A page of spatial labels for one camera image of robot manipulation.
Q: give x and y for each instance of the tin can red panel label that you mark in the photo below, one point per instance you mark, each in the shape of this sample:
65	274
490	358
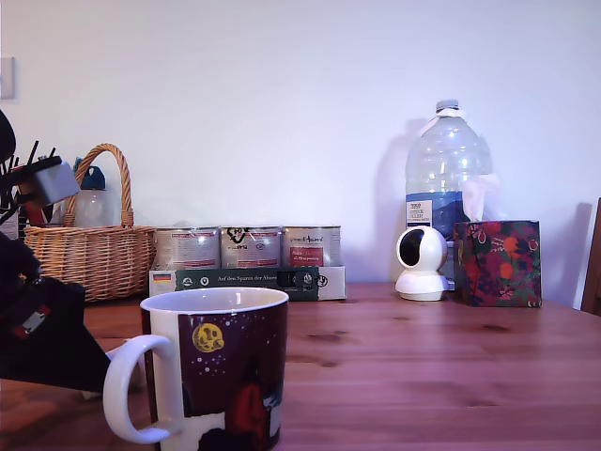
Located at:
310	249

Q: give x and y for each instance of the tin can black logo label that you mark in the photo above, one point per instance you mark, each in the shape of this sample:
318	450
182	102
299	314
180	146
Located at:
251	251

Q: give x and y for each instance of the dark red picture mug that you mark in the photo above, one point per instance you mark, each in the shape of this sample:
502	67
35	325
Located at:
235	376

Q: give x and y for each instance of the green white cardboard tray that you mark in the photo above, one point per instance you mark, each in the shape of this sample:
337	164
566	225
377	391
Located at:
244	279

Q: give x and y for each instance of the black stick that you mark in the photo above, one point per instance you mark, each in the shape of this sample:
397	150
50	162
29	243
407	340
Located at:
33	152

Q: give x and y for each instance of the large clear water bottle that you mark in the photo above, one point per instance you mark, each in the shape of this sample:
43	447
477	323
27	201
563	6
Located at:
446	164

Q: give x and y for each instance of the small white round camera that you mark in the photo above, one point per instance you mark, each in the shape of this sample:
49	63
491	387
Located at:
427	282

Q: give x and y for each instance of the printed paper box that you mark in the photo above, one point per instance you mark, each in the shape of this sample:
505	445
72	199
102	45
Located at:
8	225

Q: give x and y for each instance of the tin can red white label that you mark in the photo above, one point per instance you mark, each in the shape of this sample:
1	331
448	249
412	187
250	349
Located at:
188	249

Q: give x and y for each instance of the pale tissue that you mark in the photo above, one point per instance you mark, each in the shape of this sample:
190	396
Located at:
474	202

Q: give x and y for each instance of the white wall switch plate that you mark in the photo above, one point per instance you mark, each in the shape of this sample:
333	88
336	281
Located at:
6	77

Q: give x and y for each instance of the floral tissue box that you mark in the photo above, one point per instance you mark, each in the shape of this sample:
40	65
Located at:
497	263

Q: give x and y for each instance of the white bottle blue cap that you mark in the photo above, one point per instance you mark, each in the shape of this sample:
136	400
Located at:
96	209

